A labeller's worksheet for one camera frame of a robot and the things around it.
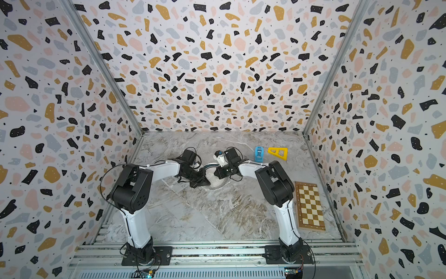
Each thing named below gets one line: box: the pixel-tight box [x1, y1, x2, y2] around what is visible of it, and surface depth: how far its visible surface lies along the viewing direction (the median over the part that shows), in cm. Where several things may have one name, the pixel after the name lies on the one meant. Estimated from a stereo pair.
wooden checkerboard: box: [294, 181, 326, 232], surface depth 86 cm
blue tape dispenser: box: [254, 145, 265, 163], surface depth 109 cm
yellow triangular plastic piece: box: [267, 147, 289, 162], surface depth 112 cm
